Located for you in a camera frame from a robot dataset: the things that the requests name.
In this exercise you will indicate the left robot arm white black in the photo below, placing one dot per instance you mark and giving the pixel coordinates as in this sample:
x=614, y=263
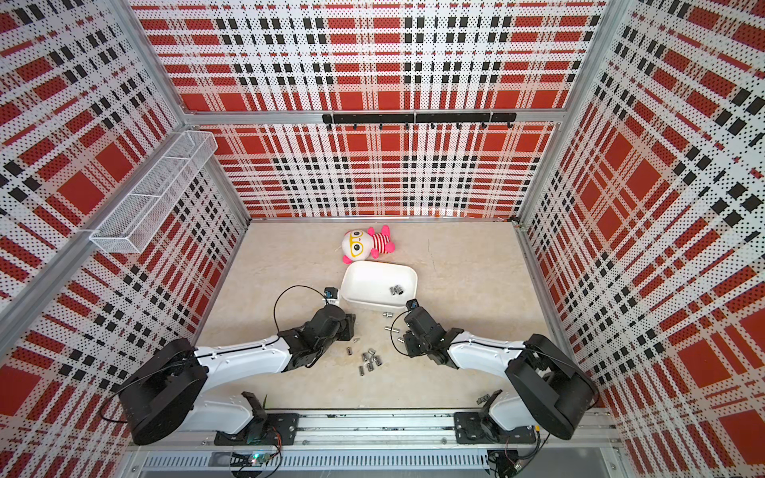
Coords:
x=174, y=391

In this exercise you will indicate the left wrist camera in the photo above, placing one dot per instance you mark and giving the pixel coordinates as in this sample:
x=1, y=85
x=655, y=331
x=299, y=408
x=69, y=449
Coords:
x=331, y=295

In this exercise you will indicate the black hook rail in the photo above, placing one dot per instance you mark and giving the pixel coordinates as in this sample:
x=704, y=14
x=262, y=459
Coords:
x=410, y=118

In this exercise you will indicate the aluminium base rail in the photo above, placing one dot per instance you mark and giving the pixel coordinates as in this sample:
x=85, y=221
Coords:
x=388, y=442

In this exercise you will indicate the pink striped plush doll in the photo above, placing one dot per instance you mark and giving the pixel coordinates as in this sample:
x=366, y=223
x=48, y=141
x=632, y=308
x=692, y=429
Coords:
x=361, y=245

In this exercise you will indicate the green circuit board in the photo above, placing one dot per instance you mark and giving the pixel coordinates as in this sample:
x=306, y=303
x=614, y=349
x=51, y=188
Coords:
x=244, y=460

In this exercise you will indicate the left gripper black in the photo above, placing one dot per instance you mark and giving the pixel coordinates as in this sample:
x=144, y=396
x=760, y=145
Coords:
x=348, y=328

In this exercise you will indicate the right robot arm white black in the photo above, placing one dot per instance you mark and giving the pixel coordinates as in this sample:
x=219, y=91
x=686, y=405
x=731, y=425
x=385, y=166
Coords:
x=550, y=391

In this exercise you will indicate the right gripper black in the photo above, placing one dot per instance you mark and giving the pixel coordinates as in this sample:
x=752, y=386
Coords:
x=408, y=341

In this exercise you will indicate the white plastic storage box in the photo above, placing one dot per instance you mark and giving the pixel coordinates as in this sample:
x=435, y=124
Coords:
x=367, y=284

